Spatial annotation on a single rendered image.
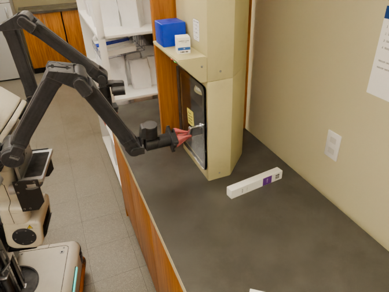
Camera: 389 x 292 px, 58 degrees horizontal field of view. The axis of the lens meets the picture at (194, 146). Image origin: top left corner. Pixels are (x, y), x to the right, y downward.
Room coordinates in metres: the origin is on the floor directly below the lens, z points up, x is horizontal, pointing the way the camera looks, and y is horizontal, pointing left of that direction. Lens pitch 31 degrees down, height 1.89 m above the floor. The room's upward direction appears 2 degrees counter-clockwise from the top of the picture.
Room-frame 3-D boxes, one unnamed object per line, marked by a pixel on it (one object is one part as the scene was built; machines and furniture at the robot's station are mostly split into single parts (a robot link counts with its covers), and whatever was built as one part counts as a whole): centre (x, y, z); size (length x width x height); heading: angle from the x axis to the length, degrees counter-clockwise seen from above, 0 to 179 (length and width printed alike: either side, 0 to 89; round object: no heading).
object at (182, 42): (1.34, 0.03, 1.54); 0.05 x 0.05 x 0.06; 12
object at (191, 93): (1.41, 0.01, 1.19); 0.30 x 0.01 x 0.40; 21
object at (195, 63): (1.39, 0.05, 1.46); 0.32 x 0.11 x 0.10; 21
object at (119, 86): (1.58, 0.38, 1.30); 0.11 x 0.09 x 0.12; 100
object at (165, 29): (1.47, 0.08, 1.56); 0.10 x 0.10 x 0.09; 21
